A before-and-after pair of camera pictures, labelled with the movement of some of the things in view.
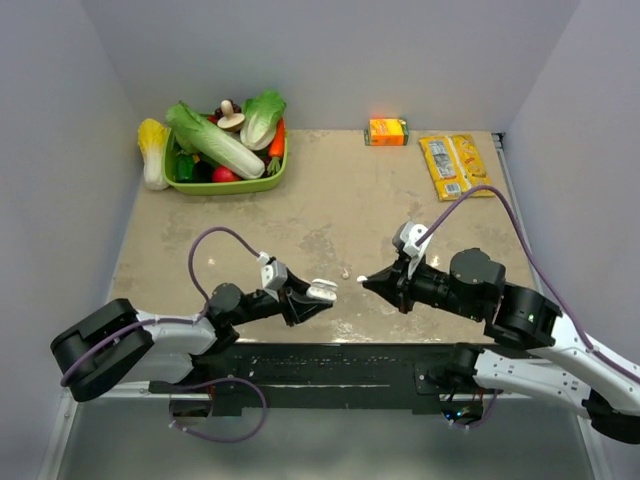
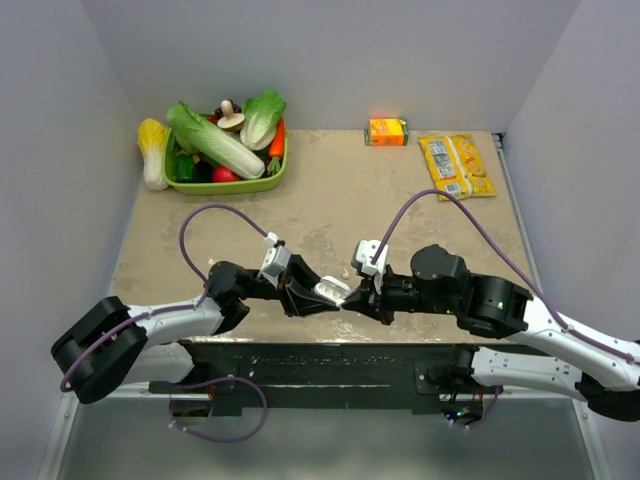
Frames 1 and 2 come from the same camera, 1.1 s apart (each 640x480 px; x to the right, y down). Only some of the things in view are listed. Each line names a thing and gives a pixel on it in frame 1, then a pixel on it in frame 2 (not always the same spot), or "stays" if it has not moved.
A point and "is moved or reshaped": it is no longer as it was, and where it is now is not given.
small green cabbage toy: [261, 117] stays
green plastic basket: [231, 187] stays
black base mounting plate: [259, 376] stays
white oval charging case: [323, 290] is moved or reshaped
